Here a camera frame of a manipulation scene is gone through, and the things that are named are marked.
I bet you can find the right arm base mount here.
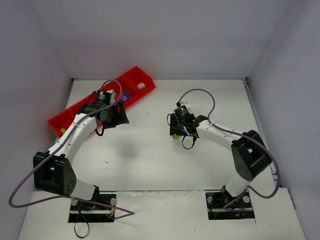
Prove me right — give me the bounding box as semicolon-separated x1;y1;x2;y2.
205;187;255;221

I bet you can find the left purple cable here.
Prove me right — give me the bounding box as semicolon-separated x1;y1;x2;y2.
8;79;135;221

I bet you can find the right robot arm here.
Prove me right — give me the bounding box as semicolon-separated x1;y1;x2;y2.
169;102;272;201

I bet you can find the red compartment tray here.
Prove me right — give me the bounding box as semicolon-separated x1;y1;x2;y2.
47;66;156;138

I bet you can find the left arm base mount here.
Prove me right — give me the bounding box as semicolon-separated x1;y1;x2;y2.
68;200;116;223

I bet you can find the green lego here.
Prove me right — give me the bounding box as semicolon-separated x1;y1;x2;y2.
172;134;179;140

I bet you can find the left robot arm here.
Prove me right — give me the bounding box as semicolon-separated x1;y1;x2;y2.
33;89;129;201

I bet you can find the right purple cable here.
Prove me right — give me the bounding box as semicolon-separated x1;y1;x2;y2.
176;88;281;212

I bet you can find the white curved lego brick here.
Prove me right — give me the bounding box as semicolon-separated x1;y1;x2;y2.
137;82;146;90

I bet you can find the black cable loop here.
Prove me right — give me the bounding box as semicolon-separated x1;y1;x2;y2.
73;209;90;238

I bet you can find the purple cable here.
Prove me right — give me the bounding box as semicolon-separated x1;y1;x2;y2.
8;79;135;221
176;88;281;212

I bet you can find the purple lego brick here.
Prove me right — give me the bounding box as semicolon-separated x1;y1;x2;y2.
120;91;132;103

